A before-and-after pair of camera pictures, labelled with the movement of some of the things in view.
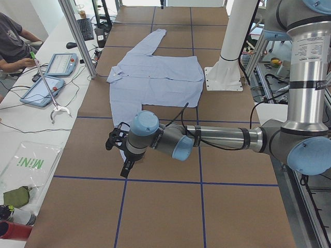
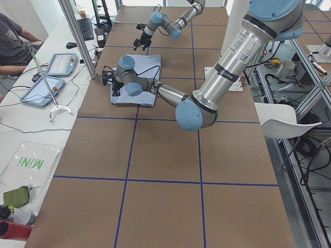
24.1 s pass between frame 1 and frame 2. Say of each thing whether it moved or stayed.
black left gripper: moved
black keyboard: stayed
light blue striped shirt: moved
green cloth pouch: stayed
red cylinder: stayed
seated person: stayed
